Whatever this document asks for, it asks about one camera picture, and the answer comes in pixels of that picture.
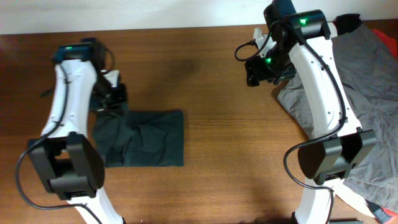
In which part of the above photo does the dark green Nike t-shirt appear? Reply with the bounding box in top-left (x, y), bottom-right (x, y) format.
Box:
top-left (93, 104), bottom-right (184, 167)

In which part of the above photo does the grey t-shirt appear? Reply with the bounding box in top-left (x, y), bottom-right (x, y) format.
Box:
top-left (277, 24), bottom-right (398, 212)

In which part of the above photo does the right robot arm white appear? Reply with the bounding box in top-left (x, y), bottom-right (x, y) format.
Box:
top-left (244, 1), bottom-right (376, 223)

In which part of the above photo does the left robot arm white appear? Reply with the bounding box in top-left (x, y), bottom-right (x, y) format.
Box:
top-left (16, 38), bottom-right (127, 223)

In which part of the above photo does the black garment at corner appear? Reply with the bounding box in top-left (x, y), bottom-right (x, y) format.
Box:
top-left (333, 14), bottom-right (362, 35)

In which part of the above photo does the red garment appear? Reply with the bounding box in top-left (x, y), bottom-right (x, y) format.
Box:
top-left (371, 29), bottom-right (397, 59)

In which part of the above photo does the right camera white mount bracket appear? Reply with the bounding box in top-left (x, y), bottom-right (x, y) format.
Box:
top-left (253, 27), bottom-right (267, 50)

